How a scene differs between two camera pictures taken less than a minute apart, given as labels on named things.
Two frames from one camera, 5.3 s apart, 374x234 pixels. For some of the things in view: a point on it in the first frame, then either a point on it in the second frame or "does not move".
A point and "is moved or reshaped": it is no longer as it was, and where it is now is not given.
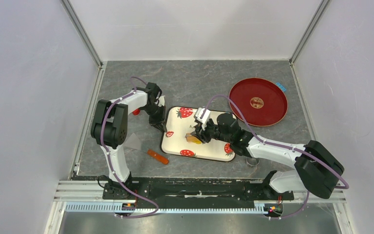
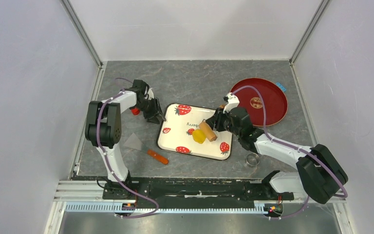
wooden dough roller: x=189 y=138 is moved or reshaped
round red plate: x=262 y=102 does not move
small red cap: x=136 y=112 does not move
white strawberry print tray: x=179 y=121 does not move
